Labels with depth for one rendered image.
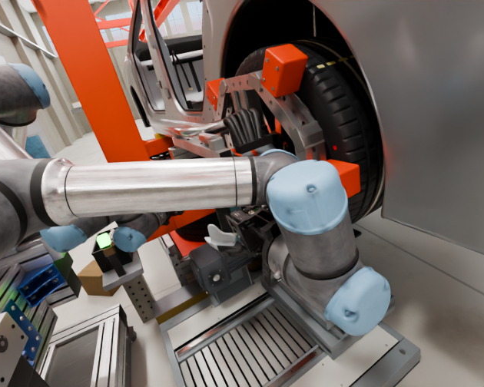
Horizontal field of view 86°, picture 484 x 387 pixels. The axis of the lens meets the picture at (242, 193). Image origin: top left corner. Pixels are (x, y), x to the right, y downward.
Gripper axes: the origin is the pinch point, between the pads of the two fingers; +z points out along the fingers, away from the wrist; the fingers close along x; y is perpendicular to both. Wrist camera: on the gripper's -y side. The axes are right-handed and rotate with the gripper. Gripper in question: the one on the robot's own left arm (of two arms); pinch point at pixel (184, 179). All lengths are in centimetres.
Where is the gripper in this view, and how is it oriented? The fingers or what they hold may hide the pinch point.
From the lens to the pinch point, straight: 97.9
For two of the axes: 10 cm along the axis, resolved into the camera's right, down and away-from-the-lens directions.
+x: 9.4, -0.8, -3.4
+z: 2.7, -4.5, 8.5
